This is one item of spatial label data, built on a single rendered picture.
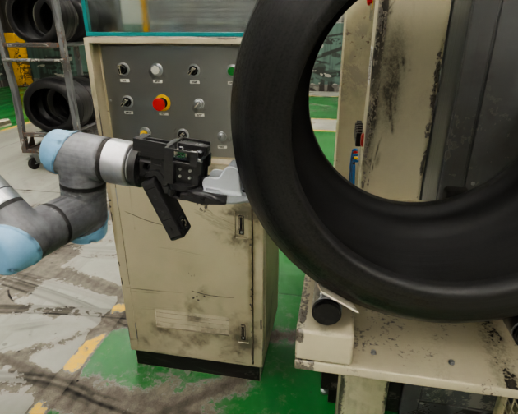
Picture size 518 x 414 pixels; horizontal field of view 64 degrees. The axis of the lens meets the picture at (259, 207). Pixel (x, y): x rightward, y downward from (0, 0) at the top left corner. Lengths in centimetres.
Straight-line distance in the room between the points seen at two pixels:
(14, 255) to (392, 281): 51
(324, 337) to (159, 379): 124
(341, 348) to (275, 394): 108
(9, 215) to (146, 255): 92
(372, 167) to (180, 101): 69
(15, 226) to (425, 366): 65
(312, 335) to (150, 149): 38
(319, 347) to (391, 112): 49
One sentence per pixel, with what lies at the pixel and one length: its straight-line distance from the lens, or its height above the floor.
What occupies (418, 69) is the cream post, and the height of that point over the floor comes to 122.
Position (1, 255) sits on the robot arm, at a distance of 68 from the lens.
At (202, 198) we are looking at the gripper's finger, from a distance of 65.
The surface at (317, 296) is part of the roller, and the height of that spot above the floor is 92.
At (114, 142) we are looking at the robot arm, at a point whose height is 112.
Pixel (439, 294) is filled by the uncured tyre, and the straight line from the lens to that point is 60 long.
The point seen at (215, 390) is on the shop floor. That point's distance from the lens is 178.
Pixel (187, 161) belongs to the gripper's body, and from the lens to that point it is 66.
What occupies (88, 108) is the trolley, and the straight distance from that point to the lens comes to 446.
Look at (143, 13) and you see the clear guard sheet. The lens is 137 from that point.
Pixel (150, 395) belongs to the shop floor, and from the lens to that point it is 180.
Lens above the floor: 129
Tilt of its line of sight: 23 degrees down
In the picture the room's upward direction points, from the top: straight up
